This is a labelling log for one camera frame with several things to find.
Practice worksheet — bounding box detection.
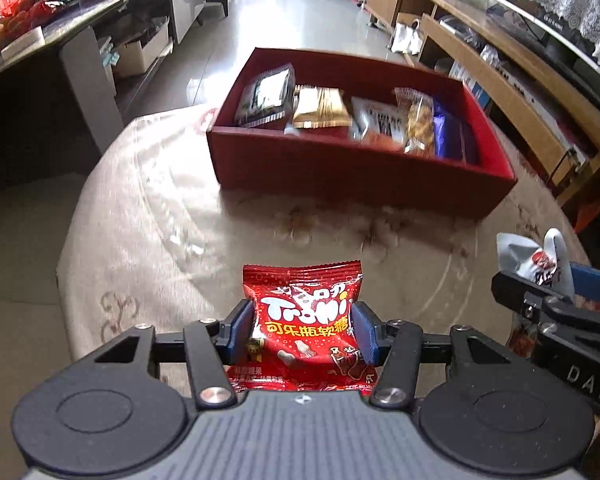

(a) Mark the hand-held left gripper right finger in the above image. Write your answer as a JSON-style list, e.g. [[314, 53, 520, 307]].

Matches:
[[351, 301, 536, 407]]

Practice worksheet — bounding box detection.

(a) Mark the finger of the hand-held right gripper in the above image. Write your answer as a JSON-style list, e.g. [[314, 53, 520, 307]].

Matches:
[[491, 270, 600, 333], [570, 261, 600, 302]]

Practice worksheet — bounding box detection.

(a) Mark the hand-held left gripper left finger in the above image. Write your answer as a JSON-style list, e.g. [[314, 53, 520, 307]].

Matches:
[[45, 299, 255, 407]]

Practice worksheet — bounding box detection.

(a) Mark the white red date packet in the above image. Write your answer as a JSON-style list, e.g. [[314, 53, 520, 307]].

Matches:
[[496, 229, 573, 286]]

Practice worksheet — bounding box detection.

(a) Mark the red gummy candy packet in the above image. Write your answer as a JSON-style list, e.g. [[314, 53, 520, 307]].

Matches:
[[225, 259, 381, 393]]

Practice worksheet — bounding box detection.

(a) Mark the red cardboard box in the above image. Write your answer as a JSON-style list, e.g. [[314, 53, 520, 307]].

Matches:
[[206, 47, 518, 221]]

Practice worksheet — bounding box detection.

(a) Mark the dark blue snack packet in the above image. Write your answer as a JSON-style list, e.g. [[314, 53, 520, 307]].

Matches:
[[432, 97, 481, 166]]

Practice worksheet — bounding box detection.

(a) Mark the clear crispy noodle packet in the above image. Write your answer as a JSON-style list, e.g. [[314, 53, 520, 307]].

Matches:
[[392, 87, 437, 156]]

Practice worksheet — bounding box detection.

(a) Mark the grey white spicy snack packet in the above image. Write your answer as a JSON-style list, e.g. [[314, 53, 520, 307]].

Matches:
[[350, 97, 411, 153]]

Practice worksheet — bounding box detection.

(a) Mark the gold snack packet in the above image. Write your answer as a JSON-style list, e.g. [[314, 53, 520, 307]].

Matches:
[[292, 86, 353, 130]]

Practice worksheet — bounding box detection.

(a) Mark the green white wafer packet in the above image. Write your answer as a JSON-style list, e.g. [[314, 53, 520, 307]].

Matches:
[[234, 63, 297, 128]]

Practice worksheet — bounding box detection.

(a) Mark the blue white carton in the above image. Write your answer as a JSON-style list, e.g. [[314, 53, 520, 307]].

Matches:
[[467, 77, 493, 111]]

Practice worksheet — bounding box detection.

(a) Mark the black television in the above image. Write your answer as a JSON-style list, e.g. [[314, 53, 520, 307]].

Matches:
[[472, 0, 600, 111]]

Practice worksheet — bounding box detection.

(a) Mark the white plastic bag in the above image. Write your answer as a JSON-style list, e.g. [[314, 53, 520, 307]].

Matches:
[[391, 19, 426, 56]]

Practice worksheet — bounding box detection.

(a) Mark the white lace cloth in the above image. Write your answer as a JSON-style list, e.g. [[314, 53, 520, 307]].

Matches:
[[485, 0, 600, 66]]

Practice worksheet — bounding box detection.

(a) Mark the white panel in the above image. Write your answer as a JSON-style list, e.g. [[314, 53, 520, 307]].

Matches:
[[60, 27, 126, 156]]

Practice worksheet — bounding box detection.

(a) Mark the wooden television cabinet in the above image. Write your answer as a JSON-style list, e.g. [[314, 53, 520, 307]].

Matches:
[[362, 0, 600, 206]]

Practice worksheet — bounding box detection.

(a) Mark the white cabinet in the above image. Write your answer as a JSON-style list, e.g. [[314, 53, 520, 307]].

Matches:
[[169, 0, 206, 43]]

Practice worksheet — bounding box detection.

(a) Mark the dark counter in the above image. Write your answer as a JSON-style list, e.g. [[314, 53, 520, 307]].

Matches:
[[0, 0, 203, 86]]

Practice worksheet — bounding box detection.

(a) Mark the red plastic bag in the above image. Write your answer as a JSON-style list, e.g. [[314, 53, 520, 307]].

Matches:
[[0, 0, 48, 17]]

